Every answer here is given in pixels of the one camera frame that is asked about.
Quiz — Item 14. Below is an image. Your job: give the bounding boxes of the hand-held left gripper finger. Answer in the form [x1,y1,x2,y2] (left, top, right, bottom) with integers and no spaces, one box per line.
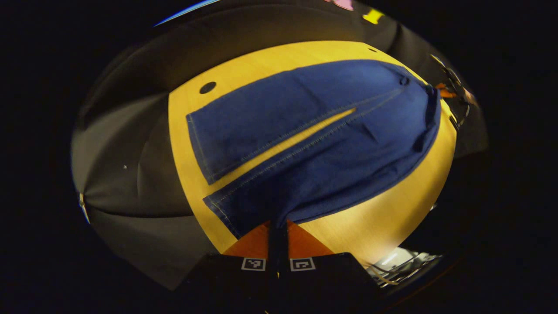
[174,220,279,304]
[278,218,385,306]

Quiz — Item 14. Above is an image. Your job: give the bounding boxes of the blue denim jeans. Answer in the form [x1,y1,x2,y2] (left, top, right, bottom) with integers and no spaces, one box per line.
[186,60,442,239]

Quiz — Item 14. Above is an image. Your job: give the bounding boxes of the silver spring clip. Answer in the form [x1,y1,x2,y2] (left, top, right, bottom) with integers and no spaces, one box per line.
[78,192,90,224]

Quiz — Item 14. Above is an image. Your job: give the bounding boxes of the grey metal frame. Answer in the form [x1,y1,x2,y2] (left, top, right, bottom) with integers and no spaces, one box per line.
[365,246,443,289]

